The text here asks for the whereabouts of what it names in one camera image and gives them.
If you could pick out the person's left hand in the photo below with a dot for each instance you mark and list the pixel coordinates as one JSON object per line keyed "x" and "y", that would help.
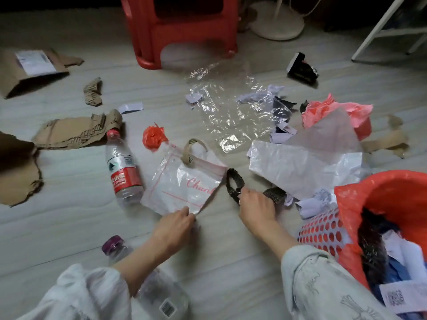
{"x": 173, "y": 233}

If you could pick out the person's right hand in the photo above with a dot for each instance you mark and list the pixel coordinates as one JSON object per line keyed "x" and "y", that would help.
{"x": 257, "y": 213}

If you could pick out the large translucent plastic bag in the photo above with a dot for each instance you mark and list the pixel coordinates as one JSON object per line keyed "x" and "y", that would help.
{"x": 300, "y": 166}

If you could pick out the clear bottle purple cap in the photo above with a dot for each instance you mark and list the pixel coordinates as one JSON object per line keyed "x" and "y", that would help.
{"x": 160, "y": 296}

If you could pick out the clear bottle red label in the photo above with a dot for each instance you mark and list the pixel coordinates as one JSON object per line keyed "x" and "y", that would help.
{"x": 123, "y": 176}

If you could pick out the white scrap black print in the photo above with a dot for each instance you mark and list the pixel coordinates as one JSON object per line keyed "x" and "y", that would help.
{"x": 282, "y": 134}

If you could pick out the red plastic scrap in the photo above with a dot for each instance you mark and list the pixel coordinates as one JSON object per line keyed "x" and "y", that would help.
{"x": 154, "y": 137}

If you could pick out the clear crinkled plastic bag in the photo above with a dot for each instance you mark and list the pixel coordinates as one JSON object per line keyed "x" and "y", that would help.
{"x": 227, "y": 113}

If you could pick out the small black patterned plastic piece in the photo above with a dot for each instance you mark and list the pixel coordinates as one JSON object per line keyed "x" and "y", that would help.
{"x": 303, "y": 106}

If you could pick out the long white paper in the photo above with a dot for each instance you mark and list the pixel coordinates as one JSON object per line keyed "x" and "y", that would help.
{"x": 257, "y": 95}

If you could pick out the red plastic bag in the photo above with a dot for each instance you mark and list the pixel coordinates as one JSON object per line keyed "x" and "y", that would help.
{"x": 320, "y": 109}

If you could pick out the small white torn scrap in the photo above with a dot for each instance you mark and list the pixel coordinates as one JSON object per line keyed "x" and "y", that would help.
{"x": 193, "y": 97}

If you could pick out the white rectangular paper slip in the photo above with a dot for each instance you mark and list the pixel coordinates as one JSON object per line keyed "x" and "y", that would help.
{"x": 130, "y": 107}

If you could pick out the torn cardboard pieces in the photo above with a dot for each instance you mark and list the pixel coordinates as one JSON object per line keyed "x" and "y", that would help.
{"x": 73, "y": 131}

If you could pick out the waste basket with red bag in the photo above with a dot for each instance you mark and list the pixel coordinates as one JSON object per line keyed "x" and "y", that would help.
{"x": 400, "y": 193}

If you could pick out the brown paper strip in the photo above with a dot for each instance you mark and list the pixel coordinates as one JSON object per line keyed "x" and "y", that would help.
{"x": 387, "y": 141}

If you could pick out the black snack wrapper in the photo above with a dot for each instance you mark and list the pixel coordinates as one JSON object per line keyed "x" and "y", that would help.
{"x": 302, "y": 71}

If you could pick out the blue plastic bag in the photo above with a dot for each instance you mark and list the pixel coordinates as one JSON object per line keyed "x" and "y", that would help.
{"x": 397, "y": 273}

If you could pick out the white poly mailer bag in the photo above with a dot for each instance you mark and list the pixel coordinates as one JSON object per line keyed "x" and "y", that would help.
{"x": 407, "y": 256}

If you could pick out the white tag square code print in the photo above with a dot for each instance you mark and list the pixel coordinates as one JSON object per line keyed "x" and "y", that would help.
{"x": 400, "y": 296}

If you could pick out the person's left forearm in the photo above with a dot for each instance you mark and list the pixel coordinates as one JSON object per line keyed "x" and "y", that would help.
{"x": 136, "y": 266}

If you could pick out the person's printed right sleeve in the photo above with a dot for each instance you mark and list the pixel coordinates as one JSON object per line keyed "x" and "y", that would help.
{"x": 327, "y": 289}

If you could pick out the person's white left sleeve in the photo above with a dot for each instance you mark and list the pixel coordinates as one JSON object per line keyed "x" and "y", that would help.
{"x": 83, "y": 296}

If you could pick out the white round stand base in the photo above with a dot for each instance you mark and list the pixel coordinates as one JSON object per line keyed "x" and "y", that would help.
{"x": 277, "y": 26}

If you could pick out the red plastic stool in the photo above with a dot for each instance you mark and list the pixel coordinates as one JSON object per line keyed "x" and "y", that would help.
{"x": 186, "y": 29}

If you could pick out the tall black cabinet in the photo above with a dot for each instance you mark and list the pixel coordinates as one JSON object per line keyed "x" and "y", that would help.
{"x": 350, "y": 13}

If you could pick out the white metal frame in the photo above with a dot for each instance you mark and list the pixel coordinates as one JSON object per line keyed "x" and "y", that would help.
{"x": 377, "y": 31}

